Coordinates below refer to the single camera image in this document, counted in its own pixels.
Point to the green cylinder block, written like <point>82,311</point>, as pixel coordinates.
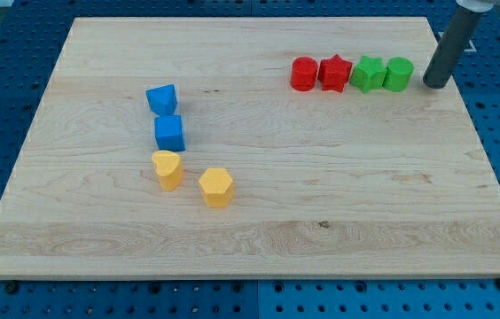
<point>399,71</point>

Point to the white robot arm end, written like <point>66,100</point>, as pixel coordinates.
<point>479,6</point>

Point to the red star block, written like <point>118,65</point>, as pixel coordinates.
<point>334,73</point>

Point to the green star block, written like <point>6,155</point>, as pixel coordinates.
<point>369,73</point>

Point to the yellow hexagon block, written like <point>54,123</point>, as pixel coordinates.
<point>216,187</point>

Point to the yellow heart block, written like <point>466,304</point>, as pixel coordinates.
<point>169,169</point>

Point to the light wooden board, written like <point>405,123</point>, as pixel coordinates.
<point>351,185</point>

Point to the blue cube block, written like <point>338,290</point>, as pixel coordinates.
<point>169,133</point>

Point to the red cylinder block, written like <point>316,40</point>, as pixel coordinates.
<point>303,74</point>

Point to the blue triangle block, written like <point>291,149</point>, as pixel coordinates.
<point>162,100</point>

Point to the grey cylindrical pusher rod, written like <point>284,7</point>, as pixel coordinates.
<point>450,48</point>

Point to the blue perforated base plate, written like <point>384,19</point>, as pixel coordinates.
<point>31,37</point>

